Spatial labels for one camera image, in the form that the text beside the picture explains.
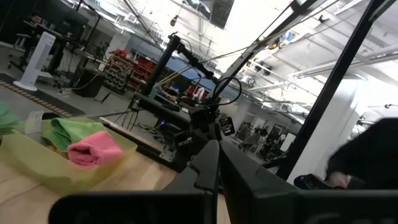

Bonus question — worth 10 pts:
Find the yellow plastic bin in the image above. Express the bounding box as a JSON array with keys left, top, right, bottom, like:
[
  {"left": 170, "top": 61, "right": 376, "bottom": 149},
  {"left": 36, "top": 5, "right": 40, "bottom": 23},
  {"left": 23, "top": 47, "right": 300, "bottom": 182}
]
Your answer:
[{"left": 0, "top": 116, "right": 138, "bottom": 195}]

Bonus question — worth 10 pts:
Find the pink microfiber towel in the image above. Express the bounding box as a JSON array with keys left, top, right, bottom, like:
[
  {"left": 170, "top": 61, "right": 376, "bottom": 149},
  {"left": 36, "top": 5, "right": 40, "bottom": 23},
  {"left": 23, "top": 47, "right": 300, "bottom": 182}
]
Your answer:
[{"left": 67, "top": 130, "right": 124, "bottom": 169}]

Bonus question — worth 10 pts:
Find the black box cabinet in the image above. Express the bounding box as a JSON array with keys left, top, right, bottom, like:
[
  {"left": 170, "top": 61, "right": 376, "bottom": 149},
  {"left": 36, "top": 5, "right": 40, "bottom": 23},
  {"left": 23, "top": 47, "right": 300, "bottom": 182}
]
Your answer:
[{"left": 74, "top": 67, "right": 106, "bottom": 98}]

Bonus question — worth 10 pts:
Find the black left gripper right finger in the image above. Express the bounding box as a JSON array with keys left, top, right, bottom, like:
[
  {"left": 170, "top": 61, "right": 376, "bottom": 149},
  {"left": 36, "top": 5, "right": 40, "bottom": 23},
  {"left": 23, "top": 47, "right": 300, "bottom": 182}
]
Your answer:
[{"left": 220, "top": 140, "right": 398, "bottom": 224}]

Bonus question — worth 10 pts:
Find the black diagonal pole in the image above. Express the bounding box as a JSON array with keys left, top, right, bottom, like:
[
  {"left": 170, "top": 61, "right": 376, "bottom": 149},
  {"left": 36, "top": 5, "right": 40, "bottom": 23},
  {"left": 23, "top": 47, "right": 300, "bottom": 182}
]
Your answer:
[{"left": 142, "top": 34, "right": 215, "bottom": 97}]

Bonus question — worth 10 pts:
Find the yellow hanging cable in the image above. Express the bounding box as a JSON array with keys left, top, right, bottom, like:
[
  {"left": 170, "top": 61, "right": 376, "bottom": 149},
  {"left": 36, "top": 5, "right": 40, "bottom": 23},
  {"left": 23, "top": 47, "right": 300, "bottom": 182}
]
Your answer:
[{"left": 154, "top": 18, "right": 315, "bottom": 88}]

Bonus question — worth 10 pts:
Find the black hanging sign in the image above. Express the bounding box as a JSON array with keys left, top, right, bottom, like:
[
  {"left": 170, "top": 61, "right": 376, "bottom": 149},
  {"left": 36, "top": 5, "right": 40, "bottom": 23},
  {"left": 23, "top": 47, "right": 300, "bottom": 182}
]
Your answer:
[{"left": 210, "top": 0, "right": 236, "bottom": 29}]

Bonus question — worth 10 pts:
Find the grey side desk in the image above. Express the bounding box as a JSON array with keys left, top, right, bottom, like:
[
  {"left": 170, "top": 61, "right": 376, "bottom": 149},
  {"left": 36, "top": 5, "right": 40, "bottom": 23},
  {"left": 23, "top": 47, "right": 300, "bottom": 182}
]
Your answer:
[{"left": 132, "top": 92, "right": 191, "bottom": 129}]

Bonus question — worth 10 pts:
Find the white stool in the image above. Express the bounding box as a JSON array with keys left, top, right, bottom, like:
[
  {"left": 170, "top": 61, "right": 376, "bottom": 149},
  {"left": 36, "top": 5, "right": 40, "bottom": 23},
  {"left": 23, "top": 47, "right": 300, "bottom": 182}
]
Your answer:
[{"left": 14, "top": 32, "right": 32, "bottom": 49}]

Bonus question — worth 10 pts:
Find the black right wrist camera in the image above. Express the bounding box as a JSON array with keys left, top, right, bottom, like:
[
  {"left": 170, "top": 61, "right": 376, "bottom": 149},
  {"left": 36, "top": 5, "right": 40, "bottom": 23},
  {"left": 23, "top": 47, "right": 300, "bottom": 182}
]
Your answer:
[{"left": 219, "top": 116, "right": 236, "bottom": 137}]

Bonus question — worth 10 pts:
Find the white tower fan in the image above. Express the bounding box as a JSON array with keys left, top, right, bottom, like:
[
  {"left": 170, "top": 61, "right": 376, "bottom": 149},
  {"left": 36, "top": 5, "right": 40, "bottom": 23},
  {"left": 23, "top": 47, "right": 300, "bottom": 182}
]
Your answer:
[{"left": 12, "top": 31, "right": 57, "bottom": 92}]

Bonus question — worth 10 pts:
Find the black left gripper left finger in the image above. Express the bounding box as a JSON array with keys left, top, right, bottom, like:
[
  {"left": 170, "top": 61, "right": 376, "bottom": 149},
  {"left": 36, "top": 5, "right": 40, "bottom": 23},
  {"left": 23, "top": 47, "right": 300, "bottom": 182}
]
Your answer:
[{"left": 49, "top": 139, "right": 220, "bottom": 224}]

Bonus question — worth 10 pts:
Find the green microfiber towel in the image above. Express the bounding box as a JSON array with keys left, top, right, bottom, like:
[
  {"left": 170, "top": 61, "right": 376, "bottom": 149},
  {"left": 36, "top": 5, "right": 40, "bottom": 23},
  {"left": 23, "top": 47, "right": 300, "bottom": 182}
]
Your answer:
[{"left": 42, "top": 117, "right": 108, "bottom": 152}]

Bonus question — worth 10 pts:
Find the black rig post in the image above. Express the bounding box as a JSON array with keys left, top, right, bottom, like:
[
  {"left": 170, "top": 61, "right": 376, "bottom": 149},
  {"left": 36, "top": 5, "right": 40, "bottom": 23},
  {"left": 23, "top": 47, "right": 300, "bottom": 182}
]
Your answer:
[{"left": 275, "top": 0, "right": 389, "bottom": 181}]

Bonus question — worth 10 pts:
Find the person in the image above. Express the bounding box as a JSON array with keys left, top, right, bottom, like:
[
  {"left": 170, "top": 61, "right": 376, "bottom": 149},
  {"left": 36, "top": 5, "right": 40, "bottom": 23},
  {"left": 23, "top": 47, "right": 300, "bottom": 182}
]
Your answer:
[
  {"left": 294, "top": 117, "right": 398, "bottom": 190},
  {"left": 236, "top": 122, "right": 252, "bottom": 141},
  {"left": 241, "top": 127, "right": 264, "bottom": 153}
]

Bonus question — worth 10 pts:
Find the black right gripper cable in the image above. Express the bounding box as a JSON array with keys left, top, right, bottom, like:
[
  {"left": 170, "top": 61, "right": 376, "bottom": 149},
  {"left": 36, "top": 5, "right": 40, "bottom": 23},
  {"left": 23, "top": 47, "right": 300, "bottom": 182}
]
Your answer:
[{"left": 212, "top": 77, "right": 243, "bottom": 107}]

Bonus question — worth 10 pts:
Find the red parts bin shelf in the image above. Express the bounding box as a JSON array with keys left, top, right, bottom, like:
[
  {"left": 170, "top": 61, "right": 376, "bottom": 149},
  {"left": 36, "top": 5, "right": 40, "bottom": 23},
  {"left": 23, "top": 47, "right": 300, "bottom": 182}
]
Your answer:
[{"left": 104, "top": 48, "right": 157, "bottom": 95}]

